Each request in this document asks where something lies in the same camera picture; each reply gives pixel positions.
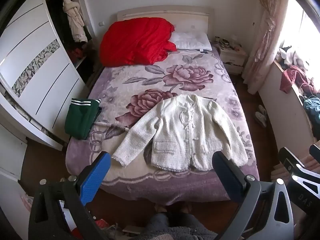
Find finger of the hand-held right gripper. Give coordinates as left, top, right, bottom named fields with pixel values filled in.
left=278, top=147, right=312, bottom=180
left=309, top=144, right=320, bottom=159

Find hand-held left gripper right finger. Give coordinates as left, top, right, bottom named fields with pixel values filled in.
left=212, top=151, right=294, bottom=240

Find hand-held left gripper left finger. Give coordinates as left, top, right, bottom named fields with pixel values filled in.
left=29, top=151, right=111, bottom=240

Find white tweed cardigan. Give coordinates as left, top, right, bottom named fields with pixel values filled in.
left=111, top=94, right=249, bottom=172

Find red clothes pile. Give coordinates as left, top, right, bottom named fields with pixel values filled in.
left=69, top=47, right=86, bottom=61

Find pink folded cloth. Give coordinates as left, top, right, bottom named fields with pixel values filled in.
left=271, top=164, right=288, bottom=182

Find teal garment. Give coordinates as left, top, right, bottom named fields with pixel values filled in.
left=304, top=97, right=320, bottom=123

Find person's right foot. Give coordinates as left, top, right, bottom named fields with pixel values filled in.
left=179, top=202, right=193, bottom=213

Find green garment with white stripes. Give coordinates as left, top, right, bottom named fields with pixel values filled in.
left=64, top=98, right=102, bottom=140

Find person's grey fuzzy pants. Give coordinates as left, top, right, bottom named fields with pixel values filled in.
left=144, top=212, right=218, bottom=240

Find dark red garment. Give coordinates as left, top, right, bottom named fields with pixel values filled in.
left=279, top=65, right=310, bottom=94

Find white plush cloth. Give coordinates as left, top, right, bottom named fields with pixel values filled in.
left=279, top=47, right=310, bottom=68

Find white nightstand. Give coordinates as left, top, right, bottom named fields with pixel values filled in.
left=219, top=46, right=248, bottom=75

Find white wardrobe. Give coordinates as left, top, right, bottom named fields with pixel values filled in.
left=0, top=0, right=104, bottom=152

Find pink patterned curtain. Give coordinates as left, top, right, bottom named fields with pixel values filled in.
left=244, top=0, right=289, bottom=95

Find clutter of small toiletries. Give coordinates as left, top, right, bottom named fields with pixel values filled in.
left=215, top=36, right=243, bottom=51

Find white pillow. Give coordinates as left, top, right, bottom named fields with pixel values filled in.
left=169, top=32, right=213, bottom=51

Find red duvet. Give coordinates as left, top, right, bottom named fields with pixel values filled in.
left=99, top=17, right=177, bottom=67

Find beige hanging coat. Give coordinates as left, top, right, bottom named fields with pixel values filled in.
left=62, top=0, right=88, bottom=43

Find white bed headboard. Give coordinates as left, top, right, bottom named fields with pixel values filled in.
left=117, top=5, right=215, bottom=37

